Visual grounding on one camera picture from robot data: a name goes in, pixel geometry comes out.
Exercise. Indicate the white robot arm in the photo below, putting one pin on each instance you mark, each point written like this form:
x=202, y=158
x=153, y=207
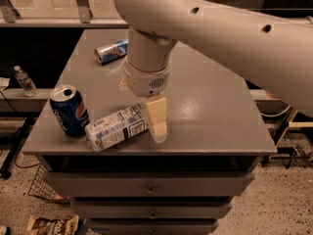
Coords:
x=273, y=53

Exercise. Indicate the grey metal railing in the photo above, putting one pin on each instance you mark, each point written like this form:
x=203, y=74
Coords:
x=60, y=13

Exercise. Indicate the blue pepsi can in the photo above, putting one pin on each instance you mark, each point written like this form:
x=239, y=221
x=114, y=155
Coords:
x=69, y=109

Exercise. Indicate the drawer knob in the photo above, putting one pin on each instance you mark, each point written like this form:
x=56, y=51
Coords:
x=151, y=190
x=153, y=216

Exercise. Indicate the wire mesh basket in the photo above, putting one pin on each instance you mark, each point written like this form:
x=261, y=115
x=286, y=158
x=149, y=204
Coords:
x=40, y=189

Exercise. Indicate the middle drawer knob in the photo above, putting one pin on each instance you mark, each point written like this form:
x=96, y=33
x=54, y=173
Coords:
x=153, y=216

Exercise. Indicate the grey drawer cabinet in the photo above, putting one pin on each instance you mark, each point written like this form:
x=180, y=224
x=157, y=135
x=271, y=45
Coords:
x=215, y=139

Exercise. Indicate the silver blue energy drink can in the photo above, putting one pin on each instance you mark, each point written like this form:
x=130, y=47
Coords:
x=112, y=52

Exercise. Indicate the small clear water bottle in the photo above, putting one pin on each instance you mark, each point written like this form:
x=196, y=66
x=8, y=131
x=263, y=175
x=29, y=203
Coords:
x=25, y=82

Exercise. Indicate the brown snack bag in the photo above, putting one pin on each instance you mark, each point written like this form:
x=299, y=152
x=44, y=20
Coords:
x=43, y=226

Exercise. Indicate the top drawer knob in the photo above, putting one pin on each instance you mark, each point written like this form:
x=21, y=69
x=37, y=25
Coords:
x=151, y=190

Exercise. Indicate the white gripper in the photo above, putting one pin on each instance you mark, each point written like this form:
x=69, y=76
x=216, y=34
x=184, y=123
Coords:
x=146, y=81

